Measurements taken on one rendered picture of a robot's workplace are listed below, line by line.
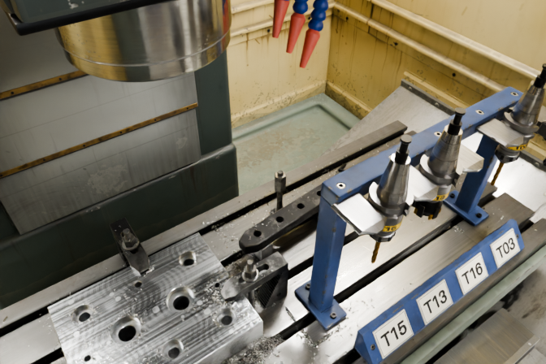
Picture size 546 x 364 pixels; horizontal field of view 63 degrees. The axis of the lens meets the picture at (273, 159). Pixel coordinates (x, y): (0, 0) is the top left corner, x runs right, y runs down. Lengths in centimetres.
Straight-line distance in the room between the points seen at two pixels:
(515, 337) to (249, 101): 114
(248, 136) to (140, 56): 140
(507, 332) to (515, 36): 73
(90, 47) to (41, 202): 74
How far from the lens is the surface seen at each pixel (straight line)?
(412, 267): 101
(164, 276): 86
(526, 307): 129
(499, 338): 119
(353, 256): 100
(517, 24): 135
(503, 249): 106
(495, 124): 88
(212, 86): 114
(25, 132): 99
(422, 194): 70
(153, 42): 38
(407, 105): 158
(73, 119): 99
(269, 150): 171
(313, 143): 175
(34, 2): 21
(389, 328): 87
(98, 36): 39
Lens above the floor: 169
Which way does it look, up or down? 42 degrees down
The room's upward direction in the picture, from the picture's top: 1 degrees clockwise
